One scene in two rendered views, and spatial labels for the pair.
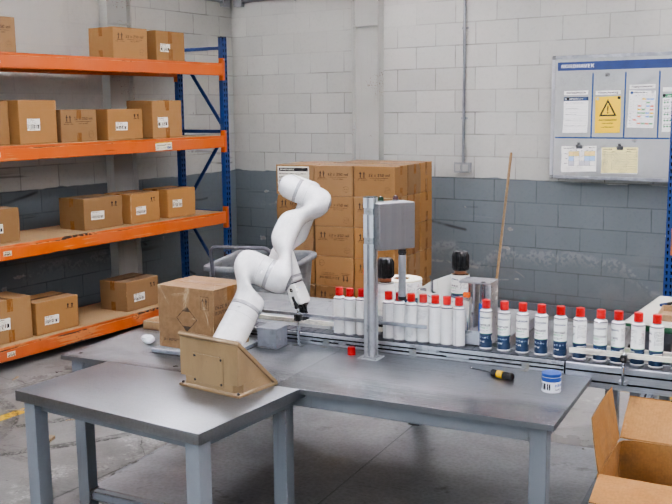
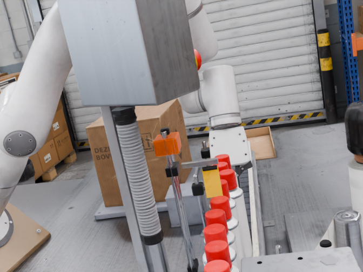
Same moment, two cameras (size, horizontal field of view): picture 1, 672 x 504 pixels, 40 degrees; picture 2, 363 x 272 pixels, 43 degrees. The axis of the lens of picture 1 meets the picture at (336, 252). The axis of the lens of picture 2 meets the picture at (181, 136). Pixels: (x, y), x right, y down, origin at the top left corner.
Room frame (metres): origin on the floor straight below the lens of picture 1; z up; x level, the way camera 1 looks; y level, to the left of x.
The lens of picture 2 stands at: (3.57, -0.90, 1.39)
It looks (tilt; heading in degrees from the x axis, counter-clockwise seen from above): 15 degrees down; 73
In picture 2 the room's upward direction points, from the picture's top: 11 degrees counter-clockwise
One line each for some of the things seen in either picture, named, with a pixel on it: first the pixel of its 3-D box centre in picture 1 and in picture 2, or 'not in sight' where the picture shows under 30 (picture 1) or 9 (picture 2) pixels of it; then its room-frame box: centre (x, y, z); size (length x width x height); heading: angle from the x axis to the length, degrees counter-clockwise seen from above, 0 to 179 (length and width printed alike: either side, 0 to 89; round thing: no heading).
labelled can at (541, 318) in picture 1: (541, 329); not in sight; (3.53, -0.81, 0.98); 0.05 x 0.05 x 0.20
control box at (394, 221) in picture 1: (391, 224); (127, 35); (3.73, -0.23, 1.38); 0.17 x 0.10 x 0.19; 118
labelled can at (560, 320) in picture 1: (560, 331); not in sight; (3.50, -0.87, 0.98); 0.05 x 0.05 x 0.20
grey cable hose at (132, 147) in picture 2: (402, 274); (139, 176); (3.69, -0.27, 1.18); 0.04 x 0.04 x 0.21
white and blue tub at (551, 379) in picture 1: (551, 381); not in sight; (3.22, -0.78, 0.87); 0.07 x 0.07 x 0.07
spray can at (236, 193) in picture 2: (361, 311); (234, 219); (3.89, -0.11, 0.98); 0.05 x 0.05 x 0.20
